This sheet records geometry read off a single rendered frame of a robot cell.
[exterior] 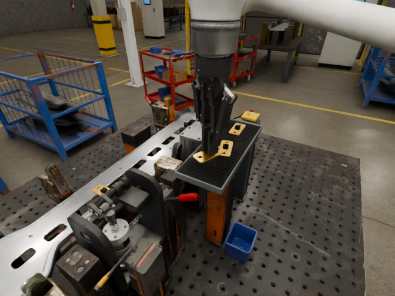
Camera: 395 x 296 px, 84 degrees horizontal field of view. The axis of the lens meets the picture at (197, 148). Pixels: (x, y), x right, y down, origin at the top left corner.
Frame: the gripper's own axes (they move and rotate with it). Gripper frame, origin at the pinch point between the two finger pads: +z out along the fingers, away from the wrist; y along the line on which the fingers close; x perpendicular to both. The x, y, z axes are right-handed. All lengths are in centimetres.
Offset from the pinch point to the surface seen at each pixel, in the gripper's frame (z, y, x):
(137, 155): 25.5, 39.5, 6.3
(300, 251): 55, -20, -33
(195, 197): 9.9, -5.6, 8.7
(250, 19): 27, 513, -577
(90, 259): 13.6, -3.9, 33.2
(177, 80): 65, 226, -128
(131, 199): 9.7, 2.4, 21.3
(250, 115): 9.3, 16.2, -34.2
